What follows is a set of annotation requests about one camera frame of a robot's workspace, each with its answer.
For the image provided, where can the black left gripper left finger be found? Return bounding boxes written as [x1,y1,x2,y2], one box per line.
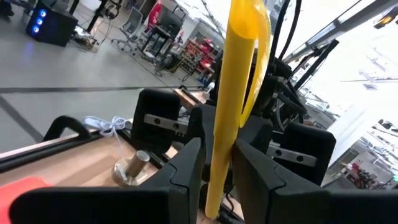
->
[139,138,206,224]

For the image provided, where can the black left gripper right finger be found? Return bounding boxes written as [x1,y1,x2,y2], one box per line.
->
[231,138,330,224]

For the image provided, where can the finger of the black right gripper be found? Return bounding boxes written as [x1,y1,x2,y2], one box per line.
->
[186,104,218,183]
[239,114,275,163]

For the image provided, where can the yellow pen with clip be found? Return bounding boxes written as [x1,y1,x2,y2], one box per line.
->
[204,0,272,219]

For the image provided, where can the orange plastic box lid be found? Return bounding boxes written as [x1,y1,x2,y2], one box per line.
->
[0,176,53,224]

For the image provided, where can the brass cylinder stand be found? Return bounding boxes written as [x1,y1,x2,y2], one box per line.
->
[111,149,151,188]

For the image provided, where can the grey office chair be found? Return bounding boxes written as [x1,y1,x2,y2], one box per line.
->
[111,7,146,53]

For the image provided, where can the computer tower blue lights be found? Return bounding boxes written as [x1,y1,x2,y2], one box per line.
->
[25,2,79,48]

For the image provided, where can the white bundled cable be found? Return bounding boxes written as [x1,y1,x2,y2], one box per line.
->
[81,115,133,138]

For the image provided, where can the black frame handle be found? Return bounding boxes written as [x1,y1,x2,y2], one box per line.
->
[42,115,93,142]

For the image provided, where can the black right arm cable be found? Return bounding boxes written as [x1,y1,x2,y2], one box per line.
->
[269,0,303,62]

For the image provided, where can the black aluminium table frame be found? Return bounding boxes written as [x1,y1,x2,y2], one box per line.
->
[0,114,175,174]

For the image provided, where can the overhead frame light bar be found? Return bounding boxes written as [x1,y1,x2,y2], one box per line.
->
[282,0,398,65]

